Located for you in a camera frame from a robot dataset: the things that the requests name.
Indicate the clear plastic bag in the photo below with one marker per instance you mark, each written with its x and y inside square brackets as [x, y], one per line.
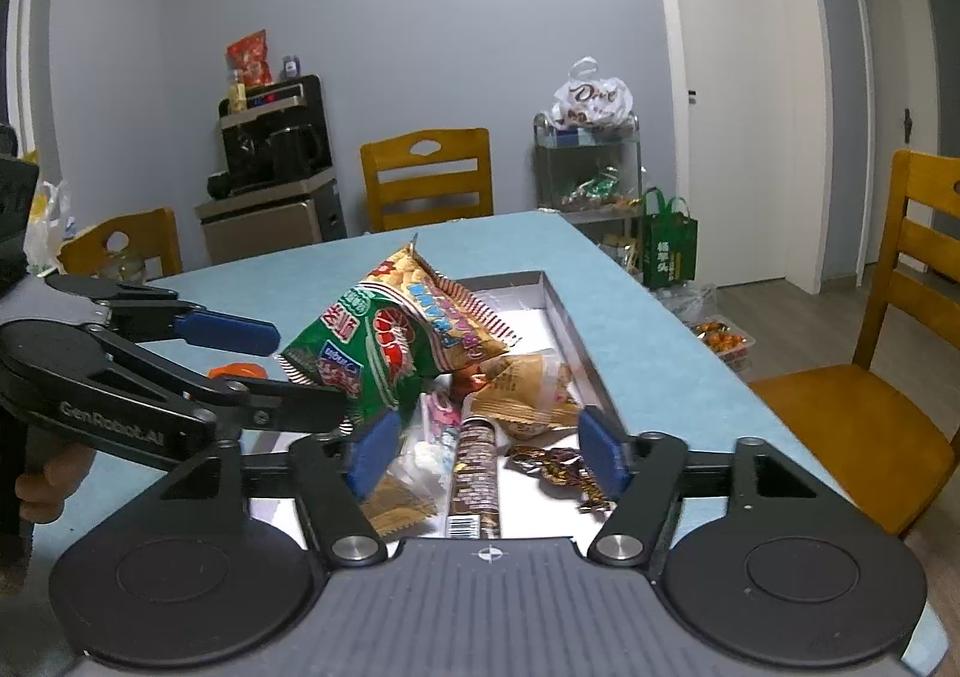
[49, 234]

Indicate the white door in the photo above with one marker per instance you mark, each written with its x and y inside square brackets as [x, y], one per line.
[892, 47]
[735, 122]

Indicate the green wrapped sweets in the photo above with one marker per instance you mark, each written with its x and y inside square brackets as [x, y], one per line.
[592, 191]

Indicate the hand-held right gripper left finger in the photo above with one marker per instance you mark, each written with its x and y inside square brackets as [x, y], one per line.
[375, 456]

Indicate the brown foil candy wrapper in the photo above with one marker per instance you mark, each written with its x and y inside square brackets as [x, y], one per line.
[555, 467]

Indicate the green tote bag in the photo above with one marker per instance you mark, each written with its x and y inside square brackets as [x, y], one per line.
[667, 246]

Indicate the tan nut packet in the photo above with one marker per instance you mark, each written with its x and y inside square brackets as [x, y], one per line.
[525, 392]

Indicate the orange flat item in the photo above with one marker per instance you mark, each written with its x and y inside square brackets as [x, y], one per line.
[236, 370]

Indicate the pink candy packet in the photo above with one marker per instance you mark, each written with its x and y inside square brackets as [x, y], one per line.
[439, 422]

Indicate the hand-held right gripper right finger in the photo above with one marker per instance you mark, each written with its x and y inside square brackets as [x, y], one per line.
[600, 452]

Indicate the wooden chair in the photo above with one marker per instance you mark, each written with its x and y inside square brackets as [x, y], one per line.
[847, 414]
[465, 148]
[157, 234]

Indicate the grey shallow box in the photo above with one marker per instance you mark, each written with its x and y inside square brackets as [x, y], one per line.
[532, 328]

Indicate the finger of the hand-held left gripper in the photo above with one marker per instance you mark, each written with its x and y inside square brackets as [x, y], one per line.
[225, 333]
[300, 408]

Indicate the brown foil packet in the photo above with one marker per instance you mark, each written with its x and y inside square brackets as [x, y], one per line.
[397, 508]

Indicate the pack of water bottles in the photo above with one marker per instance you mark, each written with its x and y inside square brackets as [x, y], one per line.
[686, 303]

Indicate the dark brown snack tube packet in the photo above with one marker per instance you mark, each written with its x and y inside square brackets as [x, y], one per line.
[476, 474]

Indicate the person's left hand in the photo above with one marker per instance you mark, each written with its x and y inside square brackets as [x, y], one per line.
[49, 489]

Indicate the crate of oranges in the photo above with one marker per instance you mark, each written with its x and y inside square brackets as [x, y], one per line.
[724, 343]

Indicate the yellow striped snack bag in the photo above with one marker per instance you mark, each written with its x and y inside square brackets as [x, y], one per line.
[450, 324]

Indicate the black water dispenser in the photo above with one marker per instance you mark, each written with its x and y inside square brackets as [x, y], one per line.
[255, 234]

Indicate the white plastic bag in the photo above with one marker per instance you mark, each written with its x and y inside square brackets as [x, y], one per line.
[592, 95]

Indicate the red snack bag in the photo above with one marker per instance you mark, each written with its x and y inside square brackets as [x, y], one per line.
[249, 58]

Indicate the glass jar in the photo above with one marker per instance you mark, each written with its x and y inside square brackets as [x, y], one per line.
[121, 267]

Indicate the metal trolley rack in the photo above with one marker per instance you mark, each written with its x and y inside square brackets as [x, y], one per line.
[541, 159]

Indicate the clear snack bag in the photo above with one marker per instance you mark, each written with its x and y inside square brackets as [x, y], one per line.
[622, 255]

